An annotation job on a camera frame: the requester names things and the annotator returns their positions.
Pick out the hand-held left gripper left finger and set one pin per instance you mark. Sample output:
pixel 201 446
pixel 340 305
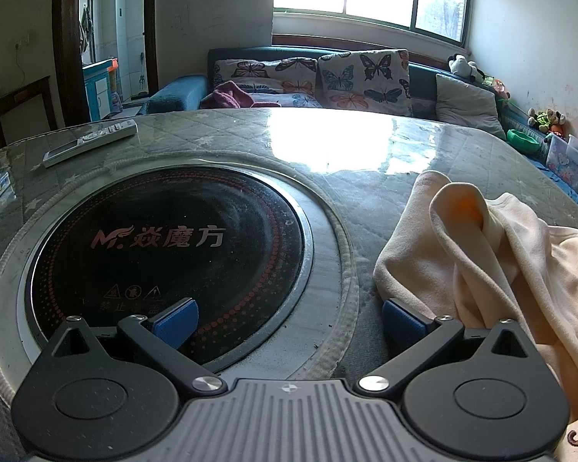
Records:
pixel 176 325

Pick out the pink crumpled cloth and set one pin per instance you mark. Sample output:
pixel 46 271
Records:
pixel 231 96

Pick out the green plastic bowl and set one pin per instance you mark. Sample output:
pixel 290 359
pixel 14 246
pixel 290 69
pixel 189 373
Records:
pixel 522 139

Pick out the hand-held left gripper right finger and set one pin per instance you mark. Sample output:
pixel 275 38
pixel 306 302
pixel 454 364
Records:
pixel 402 323

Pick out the grey pillow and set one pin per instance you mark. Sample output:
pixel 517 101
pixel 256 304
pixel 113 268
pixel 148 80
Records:
pixel 467 103

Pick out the hanging grey cloth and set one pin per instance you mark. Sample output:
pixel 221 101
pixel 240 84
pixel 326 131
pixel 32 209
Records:
pixel 84 29

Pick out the panda plush toy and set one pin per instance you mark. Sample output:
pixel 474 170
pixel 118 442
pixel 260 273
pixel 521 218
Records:
pixel 462 65

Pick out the green plush toy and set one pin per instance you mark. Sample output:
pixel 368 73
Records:
pixel 544 118

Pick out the cream fleece garment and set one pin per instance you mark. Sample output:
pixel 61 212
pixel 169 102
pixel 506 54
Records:
pixel 486 250

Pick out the orange pink plush toy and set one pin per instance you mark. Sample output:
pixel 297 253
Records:
pixel 498 86

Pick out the white wall socket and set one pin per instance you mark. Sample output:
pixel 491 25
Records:
pixel 24 41

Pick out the clear plastic storage box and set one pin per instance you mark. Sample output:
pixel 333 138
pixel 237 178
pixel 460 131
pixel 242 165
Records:
pixel 568 163

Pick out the wide butterfly print cushion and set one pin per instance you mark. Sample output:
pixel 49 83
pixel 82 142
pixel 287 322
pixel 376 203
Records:
pixel 269 74

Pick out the square butterfly print cushion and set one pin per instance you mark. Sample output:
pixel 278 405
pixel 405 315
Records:
pixel 361 82

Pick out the blue corner sofa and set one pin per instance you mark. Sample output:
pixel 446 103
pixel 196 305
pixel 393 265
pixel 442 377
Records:
pixel 421 77

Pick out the silver remote control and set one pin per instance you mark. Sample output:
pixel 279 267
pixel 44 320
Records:
pixel 91 142

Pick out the dark wooden door frame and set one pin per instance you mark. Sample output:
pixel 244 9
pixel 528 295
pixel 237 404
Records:
pixel 65 33

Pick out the dark wooden cabinet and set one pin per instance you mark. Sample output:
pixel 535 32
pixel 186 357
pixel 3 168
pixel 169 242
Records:
pixel 9 101

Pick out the blue toy cabinet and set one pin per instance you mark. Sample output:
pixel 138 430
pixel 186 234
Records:
pixel 96 89

